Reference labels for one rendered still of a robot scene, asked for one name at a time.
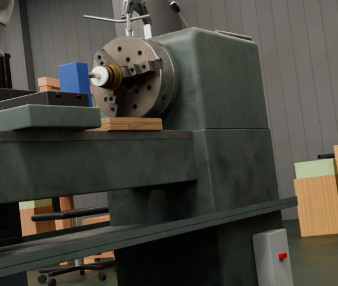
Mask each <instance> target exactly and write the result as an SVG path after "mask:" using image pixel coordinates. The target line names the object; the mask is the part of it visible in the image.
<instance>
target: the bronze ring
mask: <svg viewBox="0 0 338 286"><path fill-rule="evenodd" d="M102 67H104V68H105V69H106V70H107V72H108V75H109V77H108V80H107V82H106V83H105V84H104V85H103V86H98V87H101V88H103V89H106V90H111V91H112V90H115V89H117V88H118V87H119V86H120V84H121V83H122V81H123V80H122V72H121V70H120V69H119V67H118V66H116V65H113V64H109V65H103V66H102Z"/></svg>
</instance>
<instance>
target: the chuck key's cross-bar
mask: <svg viewBox="0 0 338 286"><path fill-rule="evenodd" d="M150 17H151V15H150V14H148V15H142V16H137V17H134V18H130V21H134V20H139V19H145V18H150ZM84 18H89V19H96V20H103V21H108V22H114V23H125V22H127V21H126V19H123V20H117V19H110V18H103V17H98V16H91V15H84Z"/></svg>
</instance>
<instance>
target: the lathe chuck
mask: <svg viewBox="0 0 338 286"><path fill-rule="evenodd" d="M103 49H104V50H105V51H106V52H107V53H108V54H109V55H110V56H111V57H112V59H113V60H114V61H115V62H116V63H117V64H118V65H119V66H120V67H121V68H122V67H124V66H125V67H128V66H130V65H133V64H139V63H141V62H144V61H146V60H148V61H155V60H159V59H160V60H161V63H162V67H163V71H162V69H160V70H158V71H155V72H153V73H151V74H148V75H145V76H143V77H141V78H139V79H136V80H135V84H134V86H133V87H132V88H130V86H129V82H128V81H127V80H123V81H122V83H121V84H120V87H125V88H128V89H130V90H128V91H127V93H126V99H125V104H124V110H123V116H122V117H135V118H154V117H156V116H157V115H158V114H159V113H160V112H161V111H162V110H163V109H164V108H165V107H166V105H167V104H168V102H169V100H170V97H171V95H172V92H173V86H174V71H173V66H172V62H171V60H170V58H169V56H168V54H167V53H166V51H165V50H164V49H163V48H162V47H161V46H160V45H159V44H157V43H156V42H154V41H152V40H149V39H145V38H141V37H135V36H120V37H117V38H115V39H113V40H111V41H109V42H108V43H107V44H106V45H105V46H104V47H103ZM91 89H92V92H93V96H94V99H95V101H96V103H97V105H98V107H99V108H100V109H101V111H102V112H103V113H104V114H105V115H107V116H108V117H114V115H109V114H108V110H109V104H110V103H109V102H106V101H107V94H105V89H103V88H101V87H98V86H96V85H95V84H93V83H92V81H91ZM164 94H166V98H165V100H164V101H163V102H160V100H161V97H162V96H163V95H164Z"/></svg>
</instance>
